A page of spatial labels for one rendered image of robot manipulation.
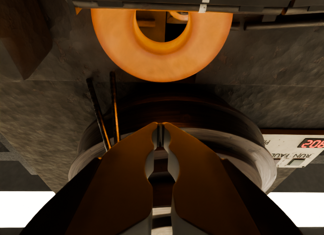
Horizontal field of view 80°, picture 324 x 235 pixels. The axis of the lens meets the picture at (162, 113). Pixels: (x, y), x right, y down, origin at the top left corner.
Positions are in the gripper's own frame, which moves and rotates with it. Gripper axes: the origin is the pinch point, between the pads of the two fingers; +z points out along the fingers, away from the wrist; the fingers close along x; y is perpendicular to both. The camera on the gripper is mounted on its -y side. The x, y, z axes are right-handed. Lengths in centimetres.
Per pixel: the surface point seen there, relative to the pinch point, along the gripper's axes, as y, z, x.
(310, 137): 23, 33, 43
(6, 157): 343, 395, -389
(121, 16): -6.1, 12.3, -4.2
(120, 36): -4.0, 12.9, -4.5
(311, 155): 32, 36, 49
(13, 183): 557, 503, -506
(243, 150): 14.8, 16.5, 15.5
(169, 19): -5.5, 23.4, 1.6
